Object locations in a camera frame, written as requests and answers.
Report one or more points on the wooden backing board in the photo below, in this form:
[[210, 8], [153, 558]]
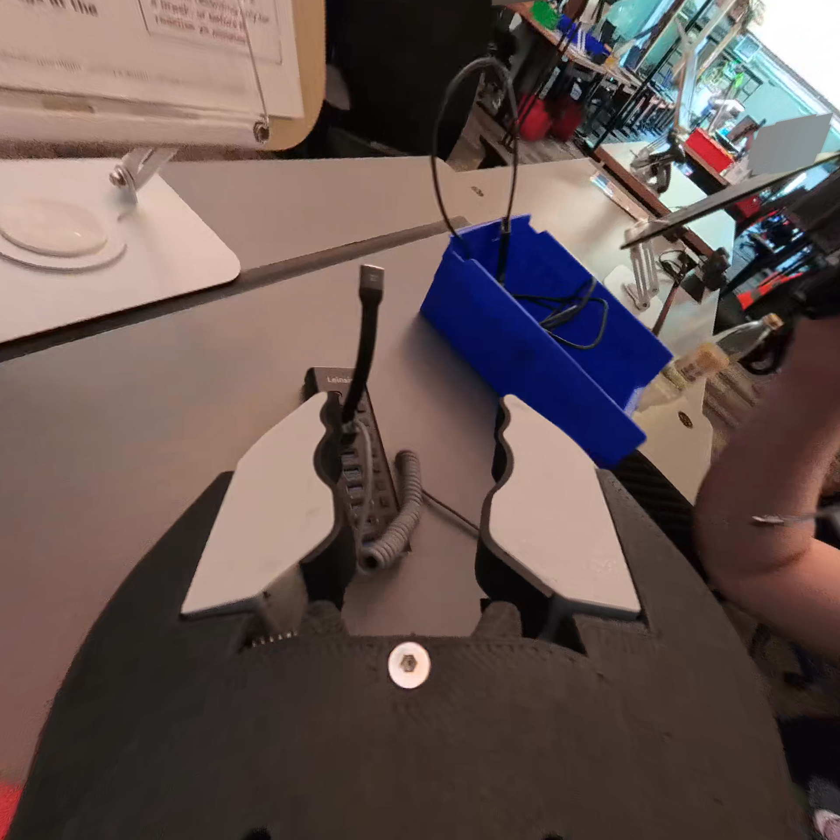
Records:
[[313, 65]]

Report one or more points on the black usb hub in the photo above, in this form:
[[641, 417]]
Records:
[[384, 459]]

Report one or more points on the white stand base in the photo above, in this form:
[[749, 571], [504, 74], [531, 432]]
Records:
[[131, 262]]

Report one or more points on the blue plastic bin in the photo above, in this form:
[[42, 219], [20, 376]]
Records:
[[525, 341]]

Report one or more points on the person's right forearm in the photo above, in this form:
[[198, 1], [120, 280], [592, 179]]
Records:
[[774, 492]]

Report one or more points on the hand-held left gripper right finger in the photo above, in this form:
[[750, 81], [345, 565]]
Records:
[[558, 525]]

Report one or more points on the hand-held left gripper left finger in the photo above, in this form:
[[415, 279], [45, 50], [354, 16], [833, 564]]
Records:
[[275, 518]]

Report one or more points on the printed instruction sheet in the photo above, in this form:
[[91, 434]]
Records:
[[131, 59]]

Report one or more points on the plastic drink bottle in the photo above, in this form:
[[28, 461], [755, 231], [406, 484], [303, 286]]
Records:
[[695, 367]]

